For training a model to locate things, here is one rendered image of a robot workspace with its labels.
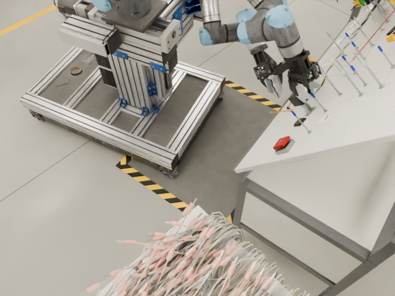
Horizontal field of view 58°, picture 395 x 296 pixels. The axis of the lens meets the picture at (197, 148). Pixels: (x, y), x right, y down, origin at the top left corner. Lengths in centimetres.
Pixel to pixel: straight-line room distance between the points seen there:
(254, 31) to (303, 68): 20
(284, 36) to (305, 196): 68
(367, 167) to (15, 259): 203
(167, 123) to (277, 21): 148
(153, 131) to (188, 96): 39
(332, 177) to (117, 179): 147
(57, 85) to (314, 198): 207
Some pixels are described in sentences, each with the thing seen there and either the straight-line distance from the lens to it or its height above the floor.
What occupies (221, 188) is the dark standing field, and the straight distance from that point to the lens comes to 240.
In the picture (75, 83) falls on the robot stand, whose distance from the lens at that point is 288.
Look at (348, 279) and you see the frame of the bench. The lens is 174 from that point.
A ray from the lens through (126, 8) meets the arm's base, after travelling 167.
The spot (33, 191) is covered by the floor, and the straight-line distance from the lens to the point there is 267.
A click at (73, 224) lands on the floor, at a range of 245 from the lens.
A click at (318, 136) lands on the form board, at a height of 121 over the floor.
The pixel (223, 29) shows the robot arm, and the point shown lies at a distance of 151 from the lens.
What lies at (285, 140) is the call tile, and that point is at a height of 114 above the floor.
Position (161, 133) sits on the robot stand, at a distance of 241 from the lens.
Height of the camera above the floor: 213
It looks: 56 degrees down
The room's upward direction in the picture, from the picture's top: 2 degrees counter-clockwise
